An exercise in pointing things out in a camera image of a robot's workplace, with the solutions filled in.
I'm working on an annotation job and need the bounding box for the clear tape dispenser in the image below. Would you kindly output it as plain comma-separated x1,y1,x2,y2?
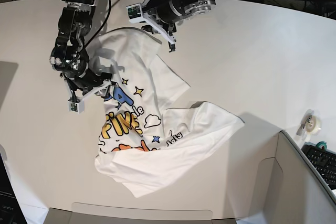
296,109,322,142

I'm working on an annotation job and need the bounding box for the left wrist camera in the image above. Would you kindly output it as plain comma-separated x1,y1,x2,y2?
127,3,145,24

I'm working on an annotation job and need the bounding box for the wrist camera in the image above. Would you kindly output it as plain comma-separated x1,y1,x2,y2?
127,3,145,24
68,99,85,114

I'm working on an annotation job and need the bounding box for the black keyboard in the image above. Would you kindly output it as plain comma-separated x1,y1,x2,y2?
301,145,336,190

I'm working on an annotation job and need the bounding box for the green tape roll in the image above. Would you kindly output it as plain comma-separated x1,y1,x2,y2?
316,141,327,151

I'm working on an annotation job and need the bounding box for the grey flat panel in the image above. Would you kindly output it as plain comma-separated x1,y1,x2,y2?
0,61,18,106

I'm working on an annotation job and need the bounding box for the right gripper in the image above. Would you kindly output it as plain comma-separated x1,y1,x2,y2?
62,69,118,102

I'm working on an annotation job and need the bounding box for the grey cardboard box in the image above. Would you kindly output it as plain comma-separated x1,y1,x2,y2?
44,131,335,223

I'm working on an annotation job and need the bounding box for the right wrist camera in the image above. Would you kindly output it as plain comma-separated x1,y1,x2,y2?
68,99,85,114

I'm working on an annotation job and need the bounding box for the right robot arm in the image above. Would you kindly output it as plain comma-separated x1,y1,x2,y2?
49,0,112,103

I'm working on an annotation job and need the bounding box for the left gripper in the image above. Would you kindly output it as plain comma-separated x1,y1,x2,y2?
141,0,184,52

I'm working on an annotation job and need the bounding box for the white printed t-shirt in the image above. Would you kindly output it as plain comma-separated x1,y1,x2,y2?
89,28,244,198

